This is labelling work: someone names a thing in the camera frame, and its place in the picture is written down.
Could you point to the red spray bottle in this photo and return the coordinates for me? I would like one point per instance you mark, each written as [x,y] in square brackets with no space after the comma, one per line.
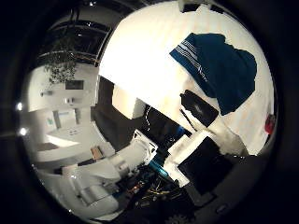
[269,123]

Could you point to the blue striped cloth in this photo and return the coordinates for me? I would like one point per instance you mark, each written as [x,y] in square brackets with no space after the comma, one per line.
[224,71]

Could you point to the small wooden box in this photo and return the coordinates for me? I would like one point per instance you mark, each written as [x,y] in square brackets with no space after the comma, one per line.
[96,152]

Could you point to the hanging green plant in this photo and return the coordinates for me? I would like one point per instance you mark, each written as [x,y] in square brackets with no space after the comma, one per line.
[62,65]

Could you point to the dark wall picture frame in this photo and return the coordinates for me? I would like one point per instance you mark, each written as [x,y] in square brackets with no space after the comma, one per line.
[74,84]

